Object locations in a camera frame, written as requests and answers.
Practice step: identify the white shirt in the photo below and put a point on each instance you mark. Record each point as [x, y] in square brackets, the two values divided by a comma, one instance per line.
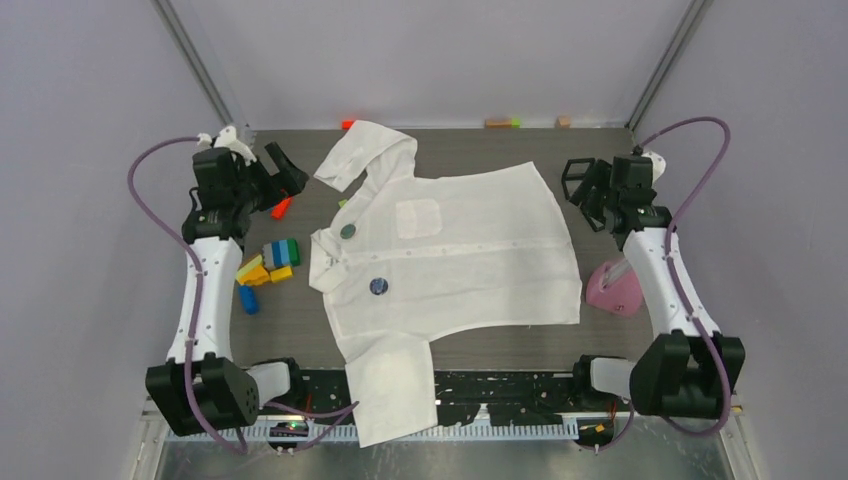
[463, 252]

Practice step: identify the black display frame with brooch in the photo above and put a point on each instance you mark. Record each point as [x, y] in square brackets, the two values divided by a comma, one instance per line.
[574, 172]

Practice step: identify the blue toy brick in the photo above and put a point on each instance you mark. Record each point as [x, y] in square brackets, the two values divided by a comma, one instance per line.
[248, 299]

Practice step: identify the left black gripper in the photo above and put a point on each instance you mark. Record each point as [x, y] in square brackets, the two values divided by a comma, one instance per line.
[289, 182]

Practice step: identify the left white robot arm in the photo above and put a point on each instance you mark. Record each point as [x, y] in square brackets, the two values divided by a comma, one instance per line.
[199, 389]

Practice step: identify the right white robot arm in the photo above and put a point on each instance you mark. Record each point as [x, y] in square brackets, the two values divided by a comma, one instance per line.
[690, 368]

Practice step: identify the wooden block with green end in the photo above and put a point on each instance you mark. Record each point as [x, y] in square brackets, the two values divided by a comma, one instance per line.
[505, 122]

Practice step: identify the red long toy brick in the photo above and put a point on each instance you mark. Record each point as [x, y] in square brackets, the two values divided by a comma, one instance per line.
[279, 211]

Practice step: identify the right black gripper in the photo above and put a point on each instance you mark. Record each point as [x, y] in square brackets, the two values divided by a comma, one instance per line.
[600, 177]

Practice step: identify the pink stand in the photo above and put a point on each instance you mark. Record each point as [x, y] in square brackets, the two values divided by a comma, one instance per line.
[614, 288]

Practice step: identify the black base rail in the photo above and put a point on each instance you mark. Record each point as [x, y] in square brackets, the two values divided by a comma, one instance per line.
[511, 398]

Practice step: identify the toy brick pile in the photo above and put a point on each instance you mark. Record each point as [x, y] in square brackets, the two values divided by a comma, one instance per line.
[275, 263]

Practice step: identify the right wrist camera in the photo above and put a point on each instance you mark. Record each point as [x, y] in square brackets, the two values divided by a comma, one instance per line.
[647, 167]

